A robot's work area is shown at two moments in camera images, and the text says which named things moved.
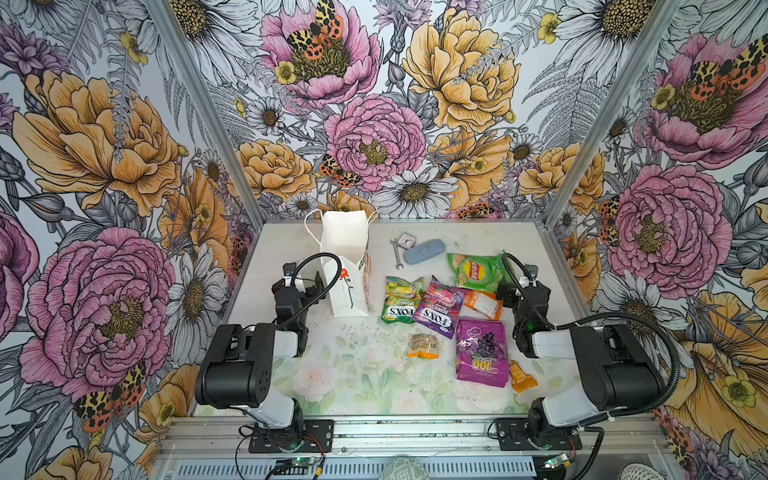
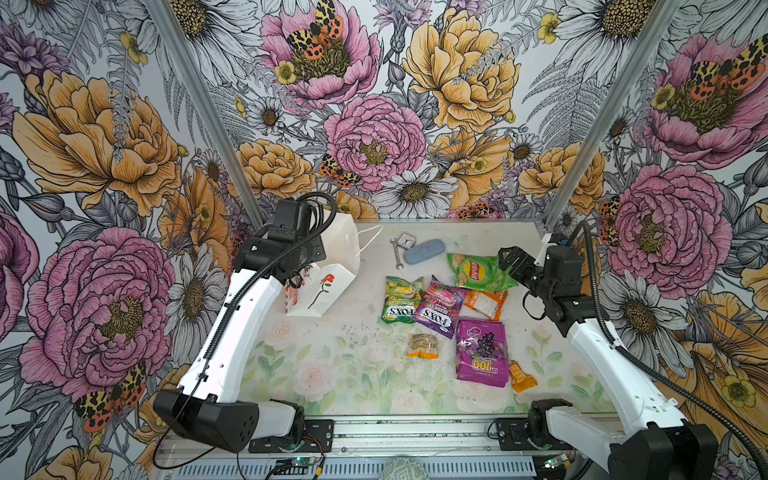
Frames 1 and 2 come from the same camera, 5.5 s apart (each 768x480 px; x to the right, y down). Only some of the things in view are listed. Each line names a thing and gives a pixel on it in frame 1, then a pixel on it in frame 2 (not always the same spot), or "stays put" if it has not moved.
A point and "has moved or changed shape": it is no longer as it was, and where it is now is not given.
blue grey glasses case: x=423 y=250 stays put
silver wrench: x=399 y=265 stays put
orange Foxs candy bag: x=485 y=303 stays put
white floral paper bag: x=345 y=235 has moved or changed shape
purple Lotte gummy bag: x=482 y=352 stays put
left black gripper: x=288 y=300 to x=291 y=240
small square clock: x=406 y=241 stays put
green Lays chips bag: x=481 y=271 stays put
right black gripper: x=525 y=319 to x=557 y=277
